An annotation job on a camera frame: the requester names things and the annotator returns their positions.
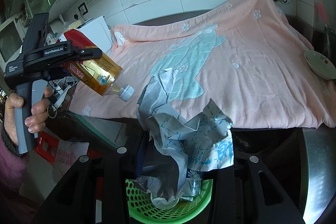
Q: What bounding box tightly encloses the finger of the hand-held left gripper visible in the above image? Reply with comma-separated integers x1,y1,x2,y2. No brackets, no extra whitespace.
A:
46,69,69,80
70,48,103,60

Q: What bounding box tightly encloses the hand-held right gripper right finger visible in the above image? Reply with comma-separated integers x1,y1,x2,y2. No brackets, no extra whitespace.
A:
209,155,305,224

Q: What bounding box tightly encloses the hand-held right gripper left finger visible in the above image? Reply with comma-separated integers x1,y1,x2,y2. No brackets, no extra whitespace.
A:
47,132,151,224

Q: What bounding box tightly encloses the tea bottle red gold label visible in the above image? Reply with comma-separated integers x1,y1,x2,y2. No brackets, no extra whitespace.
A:
61,28,135,102

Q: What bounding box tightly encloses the clear plastic cup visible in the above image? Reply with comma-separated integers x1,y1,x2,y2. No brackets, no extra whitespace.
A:
150,193,181,211

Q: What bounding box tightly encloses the foil-lined paper wrapper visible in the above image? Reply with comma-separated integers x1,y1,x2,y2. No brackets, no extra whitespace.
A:
136,68,235,205

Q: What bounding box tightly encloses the green plastic basket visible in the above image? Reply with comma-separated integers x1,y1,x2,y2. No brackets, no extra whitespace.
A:
125,178,214,224

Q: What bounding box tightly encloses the person's left forearm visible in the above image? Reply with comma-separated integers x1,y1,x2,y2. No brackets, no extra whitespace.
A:
0,123,37,224

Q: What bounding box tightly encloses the person's left hand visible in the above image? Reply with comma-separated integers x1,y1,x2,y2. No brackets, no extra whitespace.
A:
4,88,52,146

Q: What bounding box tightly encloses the white microwave with knobs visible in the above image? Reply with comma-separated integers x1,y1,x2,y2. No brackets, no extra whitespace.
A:
77,16,113,51

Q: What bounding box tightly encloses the white bag red print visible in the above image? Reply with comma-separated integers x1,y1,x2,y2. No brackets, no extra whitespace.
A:
51,140,90,182

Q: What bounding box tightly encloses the red plastic stool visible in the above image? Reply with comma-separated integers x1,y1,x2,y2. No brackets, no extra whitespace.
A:
34,132,59,164

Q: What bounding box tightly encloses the pink blanket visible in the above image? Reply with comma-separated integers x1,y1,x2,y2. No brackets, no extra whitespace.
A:
70,0,336,128

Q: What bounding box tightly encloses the white bowl red print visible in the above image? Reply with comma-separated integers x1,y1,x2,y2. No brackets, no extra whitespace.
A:
304,49,336,81

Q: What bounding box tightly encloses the pink brush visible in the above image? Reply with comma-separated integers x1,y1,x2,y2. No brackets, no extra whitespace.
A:
315,1,328,24

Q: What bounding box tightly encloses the tangle of cables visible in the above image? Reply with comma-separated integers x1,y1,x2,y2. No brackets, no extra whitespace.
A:
47,76,76,119

